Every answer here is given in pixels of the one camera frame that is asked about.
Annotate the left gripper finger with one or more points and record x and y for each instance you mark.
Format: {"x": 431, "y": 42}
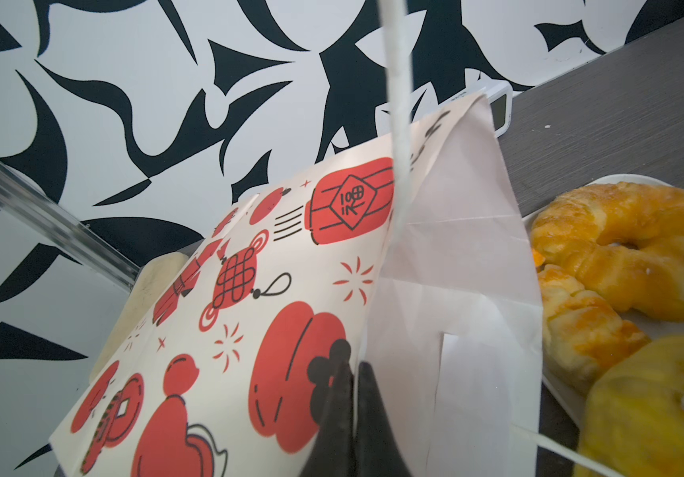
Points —
{"x": 399, "y": 78}

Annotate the yellow fake braided bread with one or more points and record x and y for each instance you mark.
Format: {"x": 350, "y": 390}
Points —
{"x": 624, "y": 241}

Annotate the red white paper bag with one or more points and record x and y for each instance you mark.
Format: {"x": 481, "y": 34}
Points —
{"x": 229, "y": 371}

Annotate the yellow fake croissant bread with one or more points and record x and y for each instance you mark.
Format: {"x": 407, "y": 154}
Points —
{"x": 634, "y": 419}

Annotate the white plastic tray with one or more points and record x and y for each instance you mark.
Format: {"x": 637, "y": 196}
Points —
{"x": 583, "y": 335}

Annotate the white digital alarm clock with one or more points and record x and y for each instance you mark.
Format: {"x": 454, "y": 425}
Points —
{"x": 500, "y": 97}

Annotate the beige glasses case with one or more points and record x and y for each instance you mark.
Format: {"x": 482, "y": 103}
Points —
{"x": 150, "y": 284}

